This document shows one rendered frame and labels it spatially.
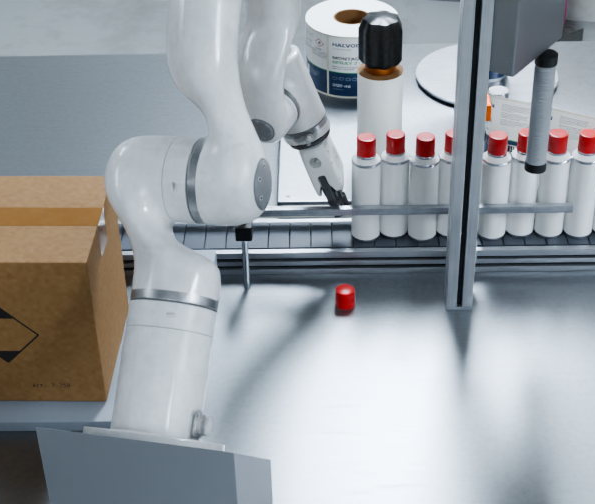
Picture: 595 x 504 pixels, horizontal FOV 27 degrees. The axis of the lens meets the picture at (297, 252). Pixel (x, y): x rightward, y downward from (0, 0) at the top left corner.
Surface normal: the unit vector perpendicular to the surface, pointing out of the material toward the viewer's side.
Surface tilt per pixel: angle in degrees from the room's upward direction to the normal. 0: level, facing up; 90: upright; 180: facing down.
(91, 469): 90
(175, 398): 55
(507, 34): 90
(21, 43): 0
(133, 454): 90
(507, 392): 0
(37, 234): 0
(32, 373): 90
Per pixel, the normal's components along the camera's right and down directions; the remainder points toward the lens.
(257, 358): -0.02, -0.82
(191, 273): 0.37, -0.23
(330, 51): -0.44, 0.53
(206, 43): 0.21, 0.03
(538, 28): 0.81, 0.32
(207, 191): -0.28, 0.26
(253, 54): -0.42, -0.07
